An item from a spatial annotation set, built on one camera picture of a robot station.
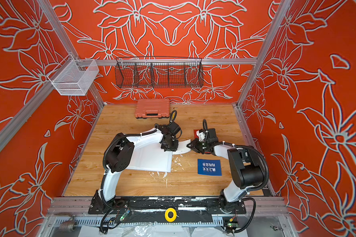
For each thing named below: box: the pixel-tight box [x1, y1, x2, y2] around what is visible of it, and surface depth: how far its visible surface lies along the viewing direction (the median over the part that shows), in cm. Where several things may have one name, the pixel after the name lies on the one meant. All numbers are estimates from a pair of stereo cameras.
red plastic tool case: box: [134, 98, 171, 119], surface depth 113 cm
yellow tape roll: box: [164, 207, 178, 223], surface depth 71 cm
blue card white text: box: [197, 158, 223, 176], surface depth 87 cm
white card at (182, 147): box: [172, 139, 192, 155], surface depth 93 cm
